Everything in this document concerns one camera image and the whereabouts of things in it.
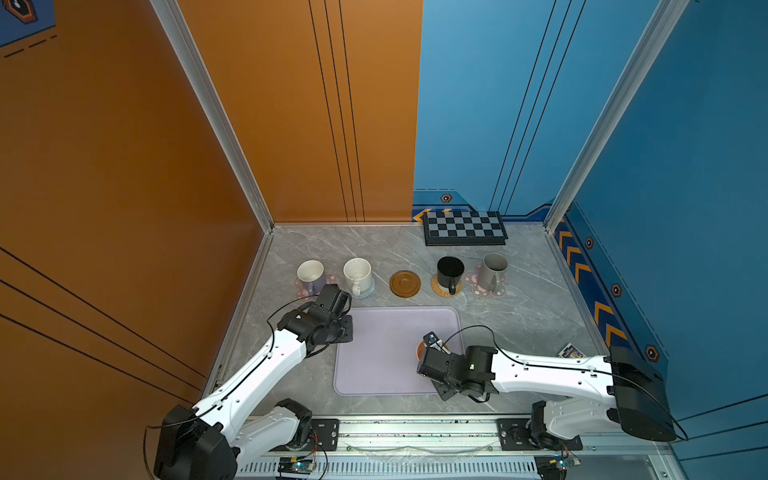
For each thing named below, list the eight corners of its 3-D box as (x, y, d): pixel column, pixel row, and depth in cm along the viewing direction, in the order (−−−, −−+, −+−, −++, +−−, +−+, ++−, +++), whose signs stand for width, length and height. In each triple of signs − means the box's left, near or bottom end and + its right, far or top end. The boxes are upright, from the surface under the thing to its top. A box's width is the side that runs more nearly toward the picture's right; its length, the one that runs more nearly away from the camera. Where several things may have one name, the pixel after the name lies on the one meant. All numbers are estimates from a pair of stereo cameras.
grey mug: (470, 284, 104) (476, 266, 95) (483, 268, 108) (491, 248, 100) (490, 297, 100) (498, 279, 92) (503, 279, 105) (512, 260, 97)
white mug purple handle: (301, 294, 102) (294, 279, 95) (305, 275, 107) (299, 259, 100) (326, 294, 102) (320, 279, 95) (329, 275, 107) (324, 259, 100)
